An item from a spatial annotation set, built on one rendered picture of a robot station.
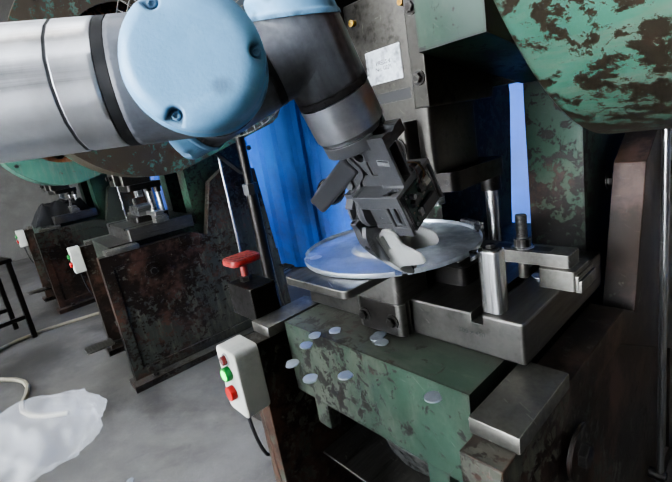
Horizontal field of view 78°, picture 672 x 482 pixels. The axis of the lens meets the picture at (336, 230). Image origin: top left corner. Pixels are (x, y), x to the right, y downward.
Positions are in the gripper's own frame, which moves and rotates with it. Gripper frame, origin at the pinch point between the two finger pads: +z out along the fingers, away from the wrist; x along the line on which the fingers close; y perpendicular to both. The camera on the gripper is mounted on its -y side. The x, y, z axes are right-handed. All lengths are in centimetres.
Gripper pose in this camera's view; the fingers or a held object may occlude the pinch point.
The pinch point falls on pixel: (405, 263)
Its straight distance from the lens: 56.0
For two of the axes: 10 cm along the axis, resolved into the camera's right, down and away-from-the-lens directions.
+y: 6.9, 0.5, -7.2
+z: 4.5, 7.5, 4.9
